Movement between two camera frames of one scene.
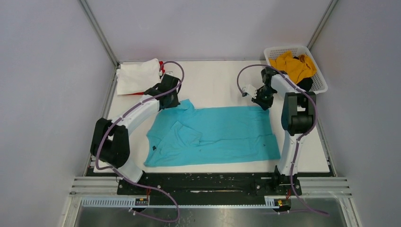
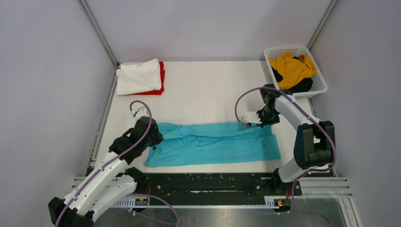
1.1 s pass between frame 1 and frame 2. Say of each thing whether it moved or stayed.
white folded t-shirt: stayed
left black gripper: moved
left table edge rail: stayed
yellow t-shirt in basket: stayed
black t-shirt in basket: stayed
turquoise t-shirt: moved
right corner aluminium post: stayed
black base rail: stayed
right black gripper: moved
